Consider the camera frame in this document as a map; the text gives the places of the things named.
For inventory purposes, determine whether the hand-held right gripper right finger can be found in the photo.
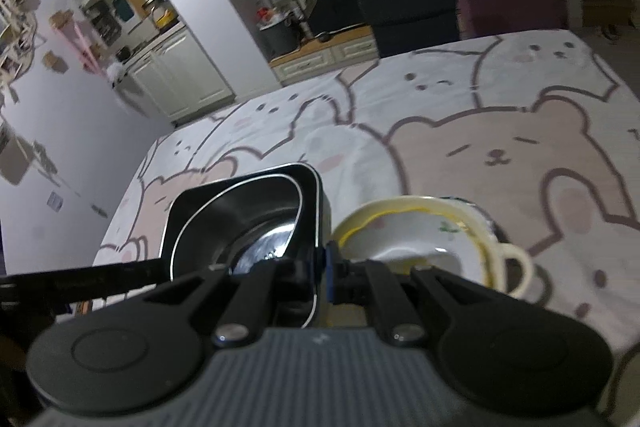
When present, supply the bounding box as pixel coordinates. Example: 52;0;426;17
325;242;483;347

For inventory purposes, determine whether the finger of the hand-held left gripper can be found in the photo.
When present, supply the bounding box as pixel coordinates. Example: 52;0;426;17
0;257;168;303

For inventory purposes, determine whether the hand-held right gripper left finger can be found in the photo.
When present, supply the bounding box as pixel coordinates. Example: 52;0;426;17
142;249;323;348

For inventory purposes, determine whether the large square steel container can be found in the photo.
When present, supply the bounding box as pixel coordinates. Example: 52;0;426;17
159;163;333;330

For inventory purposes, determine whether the cream bowl with handles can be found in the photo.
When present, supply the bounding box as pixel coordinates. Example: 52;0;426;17
331;195;535;300

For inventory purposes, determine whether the floral ceramic bowl yellow rim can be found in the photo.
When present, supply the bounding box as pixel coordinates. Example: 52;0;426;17
345;202;493;288

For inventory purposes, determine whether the white square plate black rim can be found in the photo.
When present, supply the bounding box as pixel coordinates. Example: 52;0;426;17
440;194;501;240

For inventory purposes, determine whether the white kitchen cabinet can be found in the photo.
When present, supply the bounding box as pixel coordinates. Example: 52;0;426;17
117;27;236;122

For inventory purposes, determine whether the low wooden top cabinet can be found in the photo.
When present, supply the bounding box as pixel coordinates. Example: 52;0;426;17
270;22;381;82

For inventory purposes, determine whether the bear print blanket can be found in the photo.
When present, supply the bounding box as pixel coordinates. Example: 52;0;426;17
97;29;640;427

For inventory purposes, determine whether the grey bin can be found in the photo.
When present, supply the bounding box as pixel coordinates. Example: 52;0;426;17
257;19;301;58

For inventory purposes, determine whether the black kitchen rack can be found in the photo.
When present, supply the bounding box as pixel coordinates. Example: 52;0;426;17
82;2;118;42

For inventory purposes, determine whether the black sign board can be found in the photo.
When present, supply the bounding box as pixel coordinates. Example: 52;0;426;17
302;0;368;35

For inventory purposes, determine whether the dark blue ottoman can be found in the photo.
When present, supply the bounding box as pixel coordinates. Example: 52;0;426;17
348;0;460;58

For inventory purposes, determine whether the brown box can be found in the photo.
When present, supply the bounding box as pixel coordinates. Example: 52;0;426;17
582;0;638;30

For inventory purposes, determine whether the group of wall pictures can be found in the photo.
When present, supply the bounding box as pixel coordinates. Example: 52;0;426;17
0;0;108;218

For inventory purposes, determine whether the pink wall shelf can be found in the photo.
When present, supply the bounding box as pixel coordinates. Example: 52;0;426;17
50;14;108;75

